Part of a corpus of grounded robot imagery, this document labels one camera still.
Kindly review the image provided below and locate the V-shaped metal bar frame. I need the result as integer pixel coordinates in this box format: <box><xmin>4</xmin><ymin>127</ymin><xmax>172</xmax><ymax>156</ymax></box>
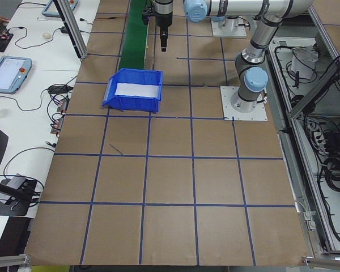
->
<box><xmin>267</xmin><ymin>5</ymin><xmax>340</xmax><ymax>261</ymax></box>

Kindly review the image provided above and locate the white paper bag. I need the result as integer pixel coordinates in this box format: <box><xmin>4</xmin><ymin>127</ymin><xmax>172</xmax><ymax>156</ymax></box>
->
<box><xmin>290</xmin><ymin>46</ymin><xmax>320</xmax><ymax>80</ymax></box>

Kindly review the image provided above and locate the blue grey teach pendant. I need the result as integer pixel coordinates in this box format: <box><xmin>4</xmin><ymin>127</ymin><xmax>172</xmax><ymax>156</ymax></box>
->
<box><xmin>42</xmin><ymin>0</ymin><xmax>82</xmax><ymax>18</ymax></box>
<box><xmin>0</xmin><ymin>56</ymin><xmax>33</xmax><ymax>95</ymax></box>

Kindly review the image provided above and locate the white foam pad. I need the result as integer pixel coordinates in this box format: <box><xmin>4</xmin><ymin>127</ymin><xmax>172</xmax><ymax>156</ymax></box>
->
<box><xmin>114</xmin><ymin>82</ymin><xmax>160</xmax><ymax>99</ymax></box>

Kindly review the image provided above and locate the blue plastic storage bin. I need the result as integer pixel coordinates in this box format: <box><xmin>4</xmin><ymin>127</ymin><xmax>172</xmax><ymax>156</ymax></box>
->
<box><xmin>101</xmin><ymin>67</ymin><xmax>164</xmax><ymax>114</ymax></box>

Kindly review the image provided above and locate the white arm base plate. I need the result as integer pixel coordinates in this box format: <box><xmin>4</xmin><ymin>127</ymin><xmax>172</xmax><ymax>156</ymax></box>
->
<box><xmin>211</xmin><ymin>18</ymin><xmax>248</xmax><ymax>39</ymax></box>
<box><xmin>220</xmin><ymin>86</ymin><xmax>269</xmax><ymax>123</ymax></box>

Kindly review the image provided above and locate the green conveyor belt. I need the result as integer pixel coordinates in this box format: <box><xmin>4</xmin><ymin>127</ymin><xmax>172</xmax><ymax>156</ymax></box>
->
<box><xmin>119</xmin><ymin>0</ymin><xmax>150</xmax><ymax>71</ymax></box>

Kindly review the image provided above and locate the aluminium profile post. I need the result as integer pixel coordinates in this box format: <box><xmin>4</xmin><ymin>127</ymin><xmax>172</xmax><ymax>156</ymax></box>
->
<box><xmin>52</xmin><ymin>0</ymin><xmax>89</xmax><ymax>60</ymax></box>

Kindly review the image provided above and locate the small wired terminal board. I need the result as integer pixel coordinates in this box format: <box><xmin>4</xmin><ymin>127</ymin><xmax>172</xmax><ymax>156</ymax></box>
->
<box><xmin>57</xmin><ymin>97</ymin><xmax>70</xmax><ymax>114</ymax></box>
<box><xmin>50</xmin><ymin>117</ymin><xmax>65</xmax><ymax>134</ymax></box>

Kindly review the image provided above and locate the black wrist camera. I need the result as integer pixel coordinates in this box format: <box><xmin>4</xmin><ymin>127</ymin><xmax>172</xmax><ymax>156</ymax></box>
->
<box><xmin>141</xmin><ymin>0</ymin><xmax>153</xmax><ymax>26</ymax></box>

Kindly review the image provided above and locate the white power strip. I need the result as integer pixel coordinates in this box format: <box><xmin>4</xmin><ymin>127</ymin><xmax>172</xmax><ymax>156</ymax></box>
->
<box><xmin>308</xmin><ymin>121</ymin><xmax>330</xmax><ymax>151</ymax></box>

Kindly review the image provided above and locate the coiled black cable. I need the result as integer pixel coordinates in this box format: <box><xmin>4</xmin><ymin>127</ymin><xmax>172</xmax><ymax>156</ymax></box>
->
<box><xmin>322</xmin><ymin>158</ymin><xmax>340</xmax><ymax>194</ymax></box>

